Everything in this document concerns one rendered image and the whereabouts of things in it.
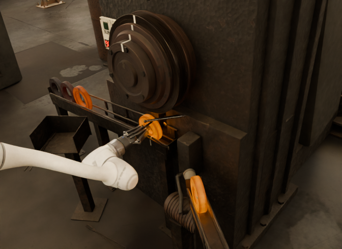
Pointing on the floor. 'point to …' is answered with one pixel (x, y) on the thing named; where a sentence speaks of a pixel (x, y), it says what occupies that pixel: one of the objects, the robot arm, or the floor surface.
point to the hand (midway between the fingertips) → (149, 125)
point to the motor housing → (179, 222)
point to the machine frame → (234, 98)
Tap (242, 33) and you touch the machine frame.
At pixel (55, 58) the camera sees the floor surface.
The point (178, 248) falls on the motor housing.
